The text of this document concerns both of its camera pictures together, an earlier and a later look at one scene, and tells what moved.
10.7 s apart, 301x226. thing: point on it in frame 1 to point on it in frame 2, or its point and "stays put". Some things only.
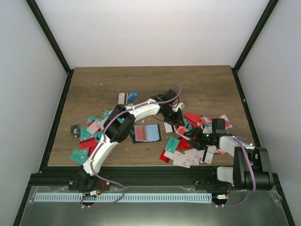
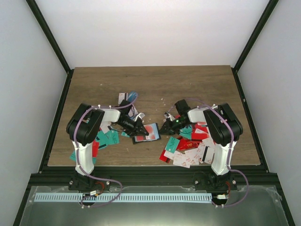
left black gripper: (175, 120) to (136, 131)
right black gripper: (196, 132) to (169, 130)
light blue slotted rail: (123, 197) stays put
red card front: (163, 158) stays put
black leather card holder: (146, 133) stays put
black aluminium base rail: (128, 176) stays put
